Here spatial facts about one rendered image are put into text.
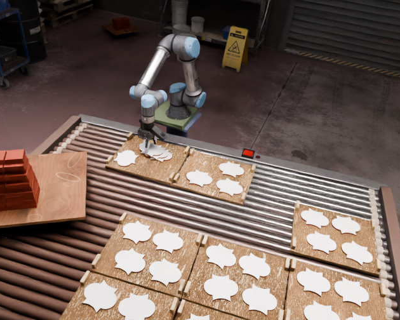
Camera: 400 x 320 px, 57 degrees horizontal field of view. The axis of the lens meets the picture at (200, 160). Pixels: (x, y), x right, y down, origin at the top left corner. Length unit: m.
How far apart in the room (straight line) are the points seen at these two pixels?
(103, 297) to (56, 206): 0.50
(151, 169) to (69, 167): 0.45
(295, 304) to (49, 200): 1.20
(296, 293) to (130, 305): 0.70
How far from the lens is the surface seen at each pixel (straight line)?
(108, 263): 1.72
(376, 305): 1.83
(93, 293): 1.63
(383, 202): 2.31
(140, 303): 1.59
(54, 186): 1.95
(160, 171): 2.14
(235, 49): 5.68
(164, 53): 2.33
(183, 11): 6.74
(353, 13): 6.50
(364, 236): 2.07
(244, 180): 2.14
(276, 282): 1.72
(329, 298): 1.76
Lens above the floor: 2.31
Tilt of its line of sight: 38 degrees down
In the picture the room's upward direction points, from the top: 6 degrees clockwise
